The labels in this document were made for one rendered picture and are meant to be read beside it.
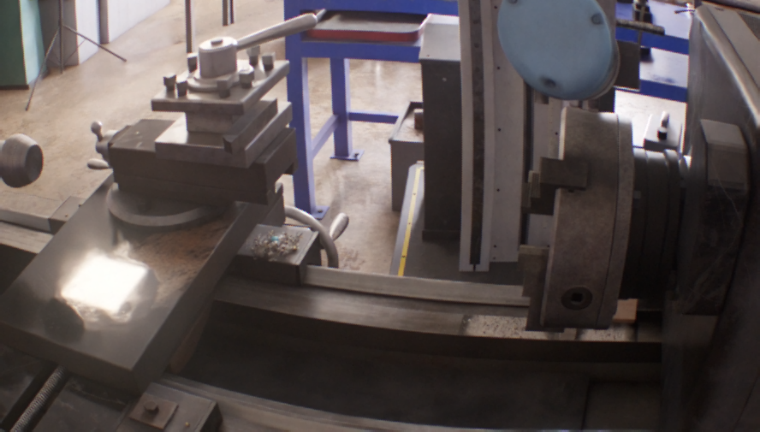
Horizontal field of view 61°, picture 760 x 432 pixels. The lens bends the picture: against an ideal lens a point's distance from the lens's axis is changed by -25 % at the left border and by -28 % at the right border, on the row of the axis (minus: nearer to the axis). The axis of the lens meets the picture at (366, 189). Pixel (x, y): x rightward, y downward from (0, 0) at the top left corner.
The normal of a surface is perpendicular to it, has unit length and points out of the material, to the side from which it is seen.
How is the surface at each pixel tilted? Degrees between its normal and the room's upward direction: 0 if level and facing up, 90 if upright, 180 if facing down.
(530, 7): 74
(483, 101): 90
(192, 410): 0
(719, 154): 42
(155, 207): 0
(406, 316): 0
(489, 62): 90
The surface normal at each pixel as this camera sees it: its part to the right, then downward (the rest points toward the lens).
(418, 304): -0.04, -0.88
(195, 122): -0.30, 0.46
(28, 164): 0.96, 0.10
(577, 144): -0.15, -0.61
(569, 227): -0.25, 0.03
